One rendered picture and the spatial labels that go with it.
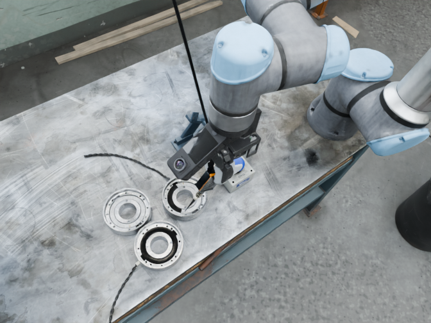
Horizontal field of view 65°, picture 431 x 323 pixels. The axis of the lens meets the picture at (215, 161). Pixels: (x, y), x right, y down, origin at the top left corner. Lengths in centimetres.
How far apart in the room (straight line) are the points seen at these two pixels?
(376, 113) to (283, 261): 101
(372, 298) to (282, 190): 101
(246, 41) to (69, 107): 68
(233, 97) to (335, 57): 15
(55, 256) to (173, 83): 56
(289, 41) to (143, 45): 192
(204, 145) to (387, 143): 41
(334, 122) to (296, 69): 50
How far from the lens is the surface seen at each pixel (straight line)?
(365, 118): 84
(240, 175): 82
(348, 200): 189
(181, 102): 99
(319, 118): 97
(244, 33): 45
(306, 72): 48
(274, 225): 144
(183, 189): 81
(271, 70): 46
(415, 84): 77
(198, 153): 57
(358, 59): 88
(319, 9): 274
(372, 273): 181
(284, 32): 51
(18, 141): 101
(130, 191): 82
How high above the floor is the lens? 157
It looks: 60 degrees down
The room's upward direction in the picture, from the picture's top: 8 degrees clockwise
